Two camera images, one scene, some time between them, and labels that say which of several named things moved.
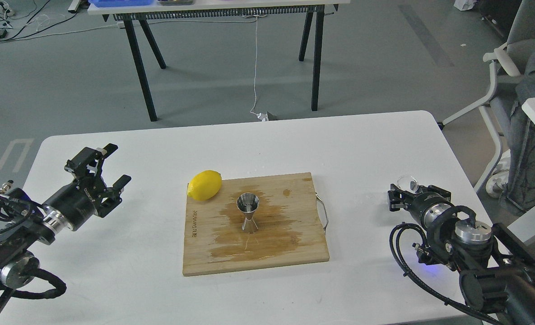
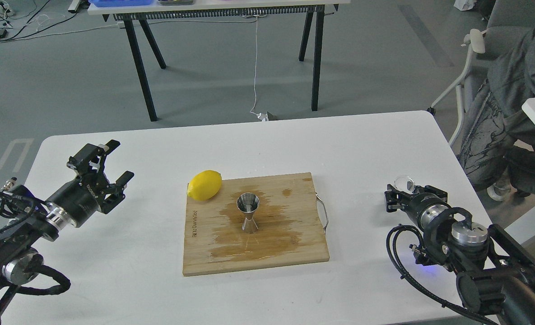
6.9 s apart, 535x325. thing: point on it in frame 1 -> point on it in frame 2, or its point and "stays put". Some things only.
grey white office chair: (506, 61) -> (502, 13)
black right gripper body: (435, 210) stays put
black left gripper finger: (86, 165) stays put
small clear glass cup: (408, 183) stays put
